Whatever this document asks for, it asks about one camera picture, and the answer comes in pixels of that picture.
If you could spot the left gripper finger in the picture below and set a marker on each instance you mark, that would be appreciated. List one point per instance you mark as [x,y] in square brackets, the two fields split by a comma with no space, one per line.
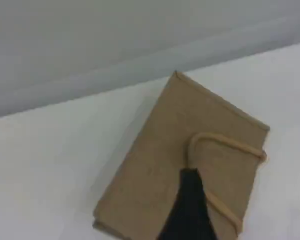
[187,212]

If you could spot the brown jute tote bag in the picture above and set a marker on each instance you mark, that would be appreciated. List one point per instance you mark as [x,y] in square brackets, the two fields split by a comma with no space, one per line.
[170,150]

